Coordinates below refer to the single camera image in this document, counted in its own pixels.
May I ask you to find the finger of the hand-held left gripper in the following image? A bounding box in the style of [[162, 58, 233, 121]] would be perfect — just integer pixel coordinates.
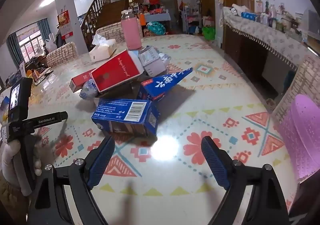
[[34, 111, 68, 129]]

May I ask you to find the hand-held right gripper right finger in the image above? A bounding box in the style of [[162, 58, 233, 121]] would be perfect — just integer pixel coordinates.
[[201, 136, 290, 225]]

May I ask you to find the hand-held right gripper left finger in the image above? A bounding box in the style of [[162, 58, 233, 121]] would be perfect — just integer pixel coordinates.
[[27, 136, 116, 225]]

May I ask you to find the long narrow red box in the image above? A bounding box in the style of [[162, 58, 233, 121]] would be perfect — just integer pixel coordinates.
[[69, 68, 96, 93]]

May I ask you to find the blue barcode toothpaste box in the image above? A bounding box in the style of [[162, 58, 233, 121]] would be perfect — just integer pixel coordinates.
[[91, 98, 161, 138]]

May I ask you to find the large red box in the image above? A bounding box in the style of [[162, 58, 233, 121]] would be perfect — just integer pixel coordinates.
[[89, 49, 142, 93]]

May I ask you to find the purple plastic basket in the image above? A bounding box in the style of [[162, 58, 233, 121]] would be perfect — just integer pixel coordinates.
[[277, 93, 320, 184]]

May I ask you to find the torn blue carton white print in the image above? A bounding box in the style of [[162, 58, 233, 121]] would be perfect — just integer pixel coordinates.
[[139, 66, 193, 102]]

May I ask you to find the person's left hand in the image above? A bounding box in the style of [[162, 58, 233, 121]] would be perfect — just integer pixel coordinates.
[[0, 137, 42, 197]]

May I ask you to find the crumpled blue white plastic bottle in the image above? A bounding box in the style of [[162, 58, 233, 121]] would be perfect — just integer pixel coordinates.
[[79, 79, 100, 101], [157, 52, 172, 66]]

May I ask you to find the large curtained window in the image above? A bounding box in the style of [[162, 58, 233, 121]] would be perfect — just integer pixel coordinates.
[[5, 18, 51, 65]]

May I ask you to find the white plastic bag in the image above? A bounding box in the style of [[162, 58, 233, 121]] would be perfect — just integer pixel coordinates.
[[44, 39, 58, 53]]

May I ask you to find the chair with beige checked cover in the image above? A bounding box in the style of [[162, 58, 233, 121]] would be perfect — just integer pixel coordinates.
[[96, 21, 145, 41], [46, 41, 78, 68]]

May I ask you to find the white tissue box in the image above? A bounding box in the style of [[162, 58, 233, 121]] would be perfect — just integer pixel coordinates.
[[89, 33, 117, 63]]

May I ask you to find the grey white carton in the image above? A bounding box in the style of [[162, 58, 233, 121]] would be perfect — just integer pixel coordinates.
[[137, 45, 167, 77]]

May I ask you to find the dark wooden sideboard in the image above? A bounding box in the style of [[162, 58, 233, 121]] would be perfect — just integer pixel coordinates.
[[224, 23, 298, 100]]

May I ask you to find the bottle with pink sleeve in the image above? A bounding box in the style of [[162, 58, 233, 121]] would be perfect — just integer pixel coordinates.
[[121, 9, 143, 51]]

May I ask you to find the patterned cushion mat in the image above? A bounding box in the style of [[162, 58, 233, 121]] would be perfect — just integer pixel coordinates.
[[272, 53, 320, 118]]

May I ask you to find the wooden staircase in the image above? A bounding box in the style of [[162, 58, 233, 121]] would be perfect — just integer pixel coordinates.
[[81, 0, 157, 40]]

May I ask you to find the green plastic bag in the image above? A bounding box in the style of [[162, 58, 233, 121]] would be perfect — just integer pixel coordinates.
[[201, 26, 216, 41]]

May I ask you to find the leaf print fringed sideboard cloth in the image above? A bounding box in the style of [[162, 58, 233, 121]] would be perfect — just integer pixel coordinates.
[[221, 6, 320, 70]]

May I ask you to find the teal patterned bundle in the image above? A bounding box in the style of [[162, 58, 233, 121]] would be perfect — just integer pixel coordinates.
[[146, 21, 167, 36]]

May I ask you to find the white storage rack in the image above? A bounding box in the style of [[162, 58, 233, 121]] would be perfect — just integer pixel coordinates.
[[182, 4, 201, 34]]

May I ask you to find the table with pale blue cloth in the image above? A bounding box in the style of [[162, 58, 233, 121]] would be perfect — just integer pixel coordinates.
[[144, 12, 172, 23]]

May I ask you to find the blue tissue pack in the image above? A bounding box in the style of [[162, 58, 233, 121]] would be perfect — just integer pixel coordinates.
[[241, 12, 258, 22]]

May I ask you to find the cluster of jars and bottles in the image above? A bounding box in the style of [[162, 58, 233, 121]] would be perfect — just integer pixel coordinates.
[[255, 0, 300, 33]]

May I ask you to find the mesh food cover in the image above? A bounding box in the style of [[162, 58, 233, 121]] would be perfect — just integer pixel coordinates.
[[298, 7, 320, 39]]

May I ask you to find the red wall calendar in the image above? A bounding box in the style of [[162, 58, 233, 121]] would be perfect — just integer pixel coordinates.
[[57, 9, 74, 40]]

